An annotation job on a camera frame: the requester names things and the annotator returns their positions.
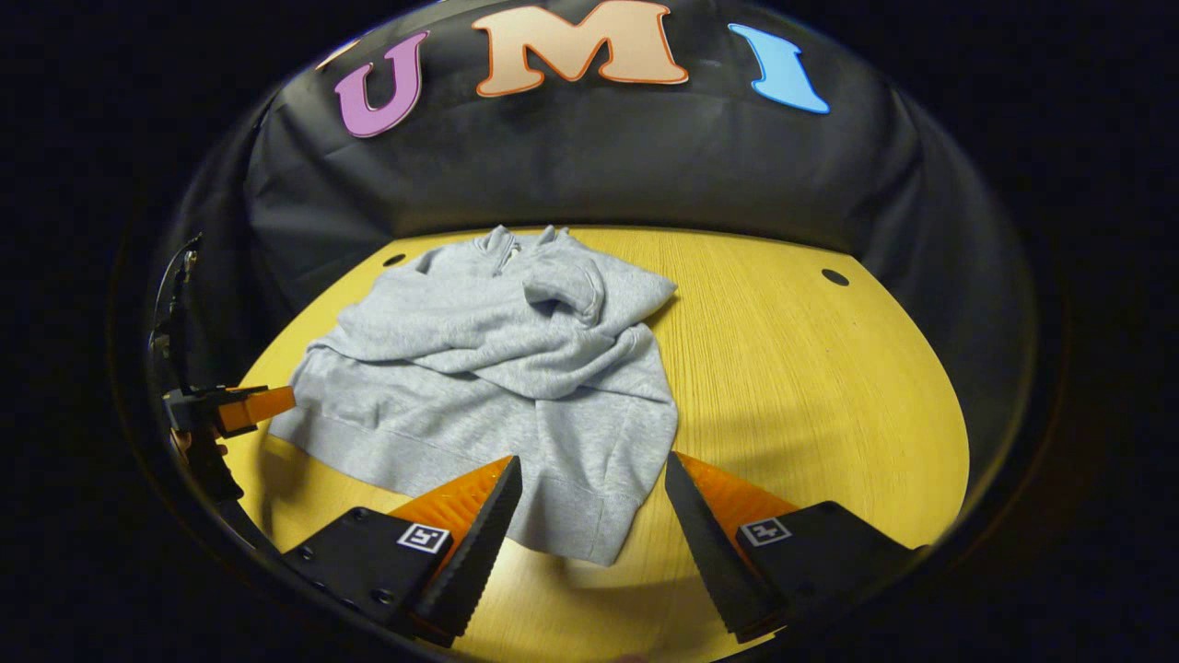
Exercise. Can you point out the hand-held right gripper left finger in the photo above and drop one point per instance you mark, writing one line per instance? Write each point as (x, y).
(479, 562)

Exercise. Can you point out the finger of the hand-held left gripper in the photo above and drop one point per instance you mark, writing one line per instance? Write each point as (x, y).
(253, 409)

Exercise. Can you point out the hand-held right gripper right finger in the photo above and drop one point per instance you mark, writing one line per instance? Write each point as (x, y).
(714, 562)

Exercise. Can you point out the grey zip-neck sweatshirt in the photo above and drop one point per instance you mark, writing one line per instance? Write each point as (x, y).
(479, 368)

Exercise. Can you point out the black backdrop cloth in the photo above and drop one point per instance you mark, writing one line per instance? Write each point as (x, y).
(599, 157)

